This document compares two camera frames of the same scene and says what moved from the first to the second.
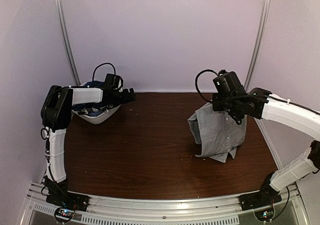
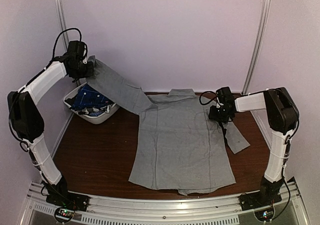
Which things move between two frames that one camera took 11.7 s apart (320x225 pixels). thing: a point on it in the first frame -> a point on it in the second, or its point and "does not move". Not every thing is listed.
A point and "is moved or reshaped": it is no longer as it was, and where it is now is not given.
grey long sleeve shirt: (217, 132) is moved or reshaped
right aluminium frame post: (261, 34) does not move
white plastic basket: (101, 119) does not move
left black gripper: (127, 99) -> (90, 71)
